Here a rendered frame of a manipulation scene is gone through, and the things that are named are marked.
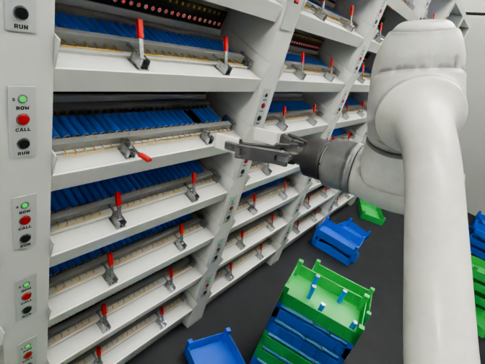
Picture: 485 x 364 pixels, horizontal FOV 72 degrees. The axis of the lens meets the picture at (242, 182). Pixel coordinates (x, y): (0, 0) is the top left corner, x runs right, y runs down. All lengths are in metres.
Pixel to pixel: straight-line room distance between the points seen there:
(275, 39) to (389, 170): 0.63
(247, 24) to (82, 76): 0.58
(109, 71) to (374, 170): 0.49
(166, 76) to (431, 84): 0.53
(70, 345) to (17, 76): 0.79
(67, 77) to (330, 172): 0.47
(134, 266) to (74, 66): 0.64
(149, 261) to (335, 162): 0.73
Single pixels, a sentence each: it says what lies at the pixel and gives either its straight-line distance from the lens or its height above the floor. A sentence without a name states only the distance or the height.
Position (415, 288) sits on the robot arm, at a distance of 0.36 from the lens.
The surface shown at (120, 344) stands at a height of 0.14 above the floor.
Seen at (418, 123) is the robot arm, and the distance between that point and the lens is 0.41.
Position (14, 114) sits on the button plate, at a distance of 0.64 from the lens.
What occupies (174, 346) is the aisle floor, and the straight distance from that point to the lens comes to 1.60.
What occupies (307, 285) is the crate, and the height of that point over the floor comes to 0.40.
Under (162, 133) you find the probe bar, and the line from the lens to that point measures 0.90.
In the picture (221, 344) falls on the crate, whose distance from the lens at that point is 1.65.
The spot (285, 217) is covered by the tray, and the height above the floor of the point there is 0.35.
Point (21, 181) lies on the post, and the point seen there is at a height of 0.93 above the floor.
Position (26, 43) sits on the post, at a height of 1.17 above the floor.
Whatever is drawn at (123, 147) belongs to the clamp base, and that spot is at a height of 0.95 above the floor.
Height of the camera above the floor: 1.30
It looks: 26 degrees down
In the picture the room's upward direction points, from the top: 18 degrees clockwise
